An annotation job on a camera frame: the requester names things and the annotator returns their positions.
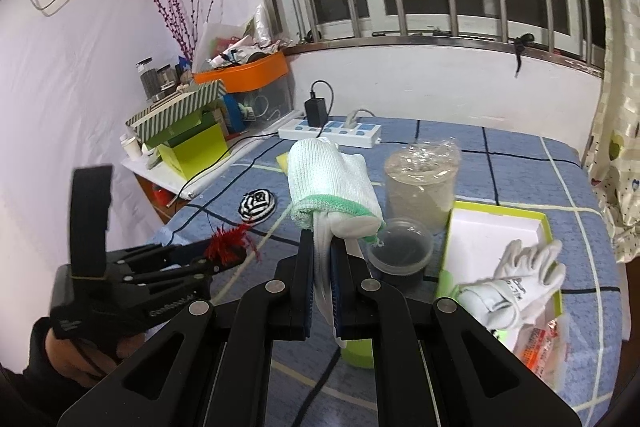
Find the person left hand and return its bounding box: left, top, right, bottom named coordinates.
left=32, top=317, right=145, bottom=388

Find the grey work glove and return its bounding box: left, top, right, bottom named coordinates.
left=454, top=239, right=566, bottom=331

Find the yellow sponge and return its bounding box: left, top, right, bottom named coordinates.
left=276, top=153, right=288, bottom=173

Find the heart patterned curtain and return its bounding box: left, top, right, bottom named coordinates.
left=586, top=0, right=639, bottom=263

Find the green plastic jar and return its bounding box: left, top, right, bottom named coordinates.
left=342, top=339, right=374, bottom=369

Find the lime green cardboard box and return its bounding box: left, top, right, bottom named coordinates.
left=157, top=124, right=228, bottom=180

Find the white power strip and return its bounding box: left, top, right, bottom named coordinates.
left=278, top=118, right=382, bottom=148

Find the green white shallow box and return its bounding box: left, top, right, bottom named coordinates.
left=440, top=202, right=553, bottom=289

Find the red tassel ornament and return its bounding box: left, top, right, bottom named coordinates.
left=204, top=225, right=257, bottom=269

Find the green striped box lid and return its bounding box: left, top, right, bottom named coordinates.
left=125, top=79, right=227, bottom=146

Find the orange lidded storage bin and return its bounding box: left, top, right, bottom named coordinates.
left=193, top=52, right=288, bottom=93

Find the black charger with cable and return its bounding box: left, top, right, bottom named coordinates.
left=304, top=79, right=334, bottom=129

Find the black white striped ball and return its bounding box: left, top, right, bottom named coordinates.
left=238, top=188, right=278, bottom=225

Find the white green-trimmed sock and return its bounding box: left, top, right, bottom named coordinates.
left=288, top=138, right=383, bottom=329

